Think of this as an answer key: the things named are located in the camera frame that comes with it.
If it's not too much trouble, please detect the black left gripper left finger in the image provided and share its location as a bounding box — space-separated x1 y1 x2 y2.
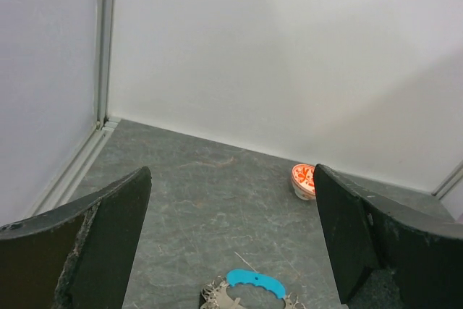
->
1 166 152 308

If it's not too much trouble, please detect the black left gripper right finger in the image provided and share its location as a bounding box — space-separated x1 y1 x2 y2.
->
314 164 462 308

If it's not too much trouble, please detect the large keyring with keys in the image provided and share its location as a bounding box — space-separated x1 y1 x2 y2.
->
198 276 307 309

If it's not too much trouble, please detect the red patterned bowl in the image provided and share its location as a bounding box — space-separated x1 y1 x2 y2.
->
291 164 315 200

